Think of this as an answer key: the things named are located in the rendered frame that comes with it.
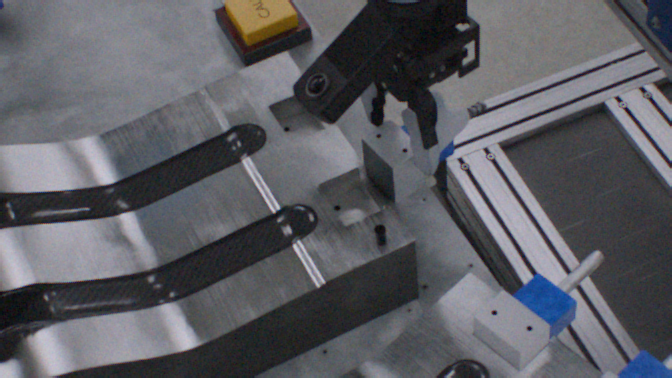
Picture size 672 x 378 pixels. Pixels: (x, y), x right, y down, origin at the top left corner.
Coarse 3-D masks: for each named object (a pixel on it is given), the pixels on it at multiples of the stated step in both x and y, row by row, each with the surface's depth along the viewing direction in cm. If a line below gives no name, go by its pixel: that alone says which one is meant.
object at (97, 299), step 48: (240, 144) 113; (0, 192) 106; (48, 192) 109; (96, 192) 111; (144, 192) 111; (240, 240) 107; (288, 240) 106; (48, 288) 100; (96, 288) 102; (144, 288) 104; (192, 288) 104; (0, 336) 95
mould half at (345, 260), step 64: (256, 64) 118; (128, 128) 116; (192, 128) 115; (192, 192) 110; (256, 192) 109; (320, 192) 108; (0, 256) 101; (64, 256) 103; (128, 256) 106; (320, 256) 104; (384, 256) 104; (64, 320) 98; (128, 320) 101; (192, 320) 102; (256, 320) 102; (320, 320) 106
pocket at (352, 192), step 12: (336, 180) 109; (348, 180) 110; (360, 180) 111; (324, 192) 110; (336, 192) 111; (348, 192) 111; (360, 192) 111; (372, 192) 109; (336, 204) 111; (348, 204) 110; (360, 204) 110; (372, 204) 110; (384, 204) 109; (348, 216) 110; (360, 216) 109
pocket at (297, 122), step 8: (272, 104) 115; (280, 104) 116; (288, 104) 116; (296, 104) 117; (272, 112) 116; (280, 112) 116; (288, 112) 117; (296, 112) 117; (304, 112) 118; (280, 120) 117; (288, 120) 117; (296, 120) 117; (304, 120) 117; (312, 120) 117; (320, 120) 115; (288, 128) 117; (296, 128) 117; (304, 128) 116; (312, 128) 116; (320, 128) 116; (288, 136) 116; (296, 136) 116; (304, 136) 116
